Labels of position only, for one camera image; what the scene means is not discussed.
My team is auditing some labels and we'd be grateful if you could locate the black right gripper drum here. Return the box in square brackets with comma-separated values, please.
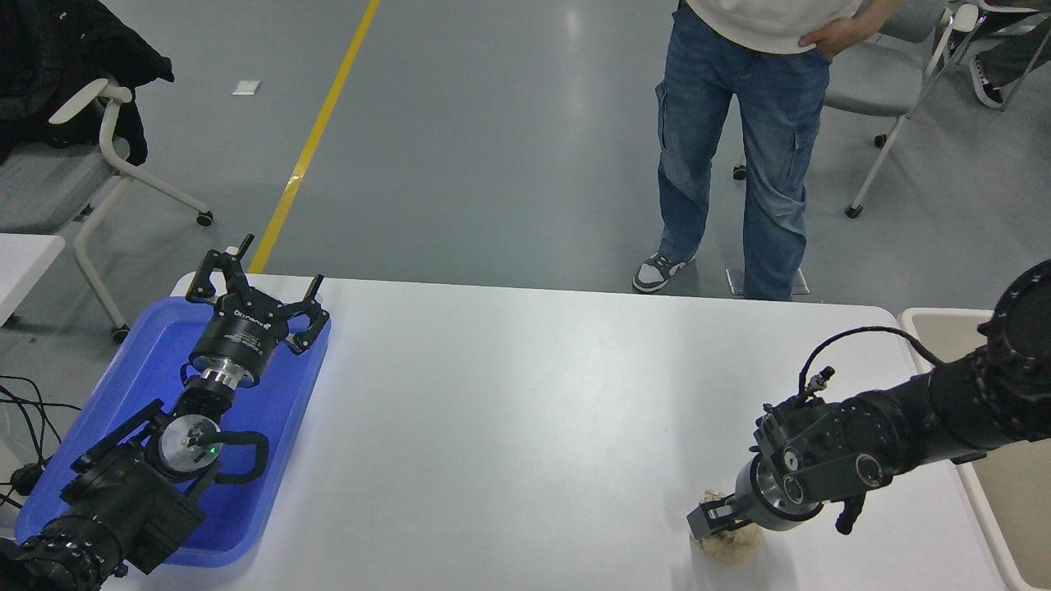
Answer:
[726, 461, 771, 531]

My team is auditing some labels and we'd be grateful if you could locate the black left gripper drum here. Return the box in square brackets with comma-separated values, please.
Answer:
[190, 291, 290, 385]

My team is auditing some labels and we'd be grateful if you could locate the tan paper ball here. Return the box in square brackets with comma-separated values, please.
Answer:
[692, 490, 761, 566]

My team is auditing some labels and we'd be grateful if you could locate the person's hand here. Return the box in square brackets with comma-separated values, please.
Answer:
[798, 16, 873, 60]

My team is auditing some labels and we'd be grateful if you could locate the blue plastic tray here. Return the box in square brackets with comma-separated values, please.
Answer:
[15, 297, 332, 569]

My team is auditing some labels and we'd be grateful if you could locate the small white side table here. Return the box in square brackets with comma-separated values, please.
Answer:
[0, 233, 67, 329]

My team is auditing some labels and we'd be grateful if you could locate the black jacket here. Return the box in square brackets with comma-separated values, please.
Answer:
[0, 0, 175, 165]

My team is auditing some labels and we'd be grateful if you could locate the large pale bin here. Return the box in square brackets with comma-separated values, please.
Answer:
[899, 308, 1051, 591]

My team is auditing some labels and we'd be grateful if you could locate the person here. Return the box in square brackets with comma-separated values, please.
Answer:
[632, 0, 904, 301]
[969, 12, 1051, 110]

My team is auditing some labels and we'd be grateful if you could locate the grey chair with white frame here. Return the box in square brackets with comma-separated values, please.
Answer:
[733, 0, 982, 218]
[0, 78, 214, 344]

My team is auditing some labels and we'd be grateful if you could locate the black cable bundle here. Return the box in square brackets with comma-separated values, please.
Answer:
[0, 376, 83, 510]

